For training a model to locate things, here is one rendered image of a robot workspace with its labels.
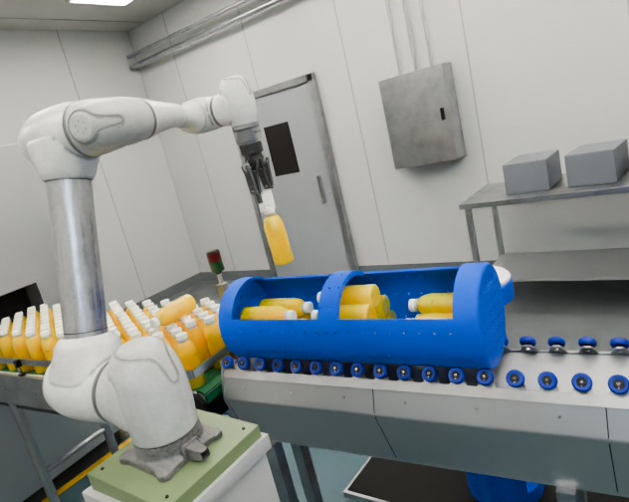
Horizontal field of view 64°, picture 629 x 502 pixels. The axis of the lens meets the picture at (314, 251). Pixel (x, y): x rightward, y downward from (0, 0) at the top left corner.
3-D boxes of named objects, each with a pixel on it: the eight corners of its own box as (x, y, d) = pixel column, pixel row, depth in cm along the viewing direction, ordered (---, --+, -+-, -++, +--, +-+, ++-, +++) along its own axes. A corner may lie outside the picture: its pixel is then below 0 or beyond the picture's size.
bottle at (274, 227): (291, 256, 183) (277, 207, 178) (297, 260, 176) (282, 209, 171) (273, 263, 181) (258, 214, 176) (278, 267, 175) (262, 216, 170)
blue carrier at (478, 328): (487, 386, 126) (473, 274, 123) (225, 369, 173) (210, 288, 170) (510, 348, 150) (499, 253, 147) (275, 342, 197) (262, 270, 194)
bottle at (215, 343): (210, 369, 194) (196, 324, 190) (222, 360, 200) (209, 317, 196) (224, 370, 190) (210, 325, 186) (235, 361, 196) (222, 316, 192)
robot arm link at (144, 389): (169, 453, 108) (140, 362, 103) (107, 445, 116) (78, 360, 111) (212, 409, 122) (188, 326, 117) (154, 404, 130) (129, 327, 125)
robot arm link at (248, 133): (264, 120, 167) (268, 137, 169) (242, 125, 172) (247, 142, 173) (247, 125, 160) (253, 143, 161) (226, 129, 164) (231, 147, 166)
